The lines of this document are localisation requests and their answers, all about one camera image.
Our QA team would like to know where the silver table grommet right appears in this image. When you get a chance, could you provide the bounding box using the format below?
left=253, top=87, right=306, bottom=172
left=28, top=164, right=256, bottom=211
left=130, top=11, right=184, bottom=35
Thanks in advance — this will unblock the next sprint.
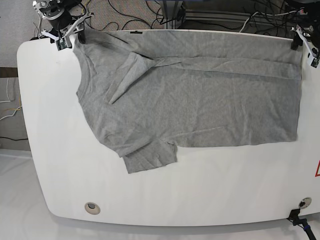
left=298, top=197, right=312, bottom=209

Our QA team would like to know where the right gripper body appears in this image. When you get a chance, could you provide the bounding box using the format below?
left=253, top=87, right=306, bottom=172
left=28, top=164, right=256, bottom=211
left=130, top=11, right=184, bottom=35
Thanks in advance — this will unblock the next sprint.
left=40, top=11, right=94, bottom=45

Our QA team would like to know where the black clamp with cable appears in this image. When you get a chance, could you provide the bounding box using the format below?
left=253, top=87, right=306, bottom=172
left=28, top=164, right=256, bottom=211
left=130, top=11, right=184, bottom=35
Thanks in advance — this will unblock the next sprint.
left=287, top=208, right=316, bottom=240

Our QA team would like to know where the yellow cable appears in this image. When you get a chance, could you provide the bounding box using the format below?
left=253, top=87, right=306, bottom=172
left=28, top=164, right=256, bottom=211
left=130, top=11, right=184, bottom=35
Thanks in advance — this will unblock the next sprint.
left=0, top=82, right=23, bottom=121

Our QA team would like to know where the beige table grommet left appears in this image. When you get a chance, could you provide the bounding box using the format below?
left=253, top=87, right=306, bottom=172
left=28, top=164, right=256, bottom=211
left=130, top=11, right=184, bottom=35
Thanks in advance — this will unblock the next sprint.
left=84, top=202, right=101, bottom=215

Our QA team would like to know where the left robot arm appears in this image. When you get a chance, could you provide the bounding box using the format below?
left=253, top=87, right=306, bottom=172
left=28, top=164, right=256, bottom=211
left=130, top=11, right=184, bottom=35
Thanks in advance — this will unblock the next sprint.
left=286, top=0, right=320, bottom=69

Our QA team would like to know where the red warning sticker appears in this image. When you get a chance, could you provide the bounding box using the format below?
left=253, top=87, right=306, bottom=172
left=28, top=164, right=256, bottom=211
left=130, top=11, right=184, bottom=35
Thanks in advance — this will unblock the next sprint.
left=315, top=161, right=320, bottom=177

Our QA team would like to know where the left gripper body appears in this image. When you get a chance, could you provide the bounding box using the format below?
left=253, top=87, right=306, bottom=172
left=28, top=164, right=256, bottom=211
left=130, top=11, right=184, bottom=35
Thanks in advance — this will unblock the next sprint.
left=291, top=24, right=320, bottom=57

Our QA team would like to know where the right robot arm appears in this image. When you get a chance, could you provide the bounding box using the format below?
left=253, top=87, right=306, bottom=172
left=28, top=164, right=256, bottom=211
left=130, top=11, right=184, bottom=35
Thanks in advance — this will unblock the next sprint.
left=32, top=0, right=93, bottom=51

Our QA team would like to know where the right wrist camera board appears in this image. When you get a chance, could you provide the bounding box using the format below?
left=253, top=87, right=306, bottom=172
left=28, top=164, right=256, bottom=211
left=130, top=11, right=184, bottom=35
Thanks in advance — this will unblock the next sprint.
left=55, top=37, right=72, bottom=51

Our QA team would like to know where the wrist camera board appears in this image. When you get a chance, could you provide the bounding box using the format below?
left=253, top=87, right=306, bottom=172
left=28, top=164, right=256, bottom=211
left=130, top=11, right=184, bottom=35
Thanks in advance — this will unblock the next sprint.
left=307, top=52, right=320, bottom=69
left=55, top=37, right=72, bottom=51

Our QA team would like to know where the black aluminium frame rail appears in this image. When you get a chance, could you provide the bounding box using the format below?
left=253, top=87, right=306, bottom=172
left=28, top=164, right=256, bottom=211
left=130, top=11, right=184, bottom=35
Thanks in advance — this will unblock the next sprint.
left=185, top=9, right=284, bottom=25

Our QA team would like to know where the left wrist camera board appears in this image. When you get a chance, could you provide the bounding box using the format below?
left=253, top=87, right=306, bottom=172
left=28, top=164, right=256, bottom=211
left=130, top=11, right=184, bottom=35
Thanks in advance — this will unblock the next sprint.
left=307, top=52, right=320, bottom=69

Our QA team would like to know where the grey t-shirt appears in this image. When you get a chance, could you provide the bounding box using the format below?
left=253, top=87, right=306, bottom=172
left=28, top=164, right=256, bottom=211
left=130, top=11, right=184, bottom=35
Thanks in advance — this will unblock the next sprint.
left=73, top=30, right=302, bottom=174

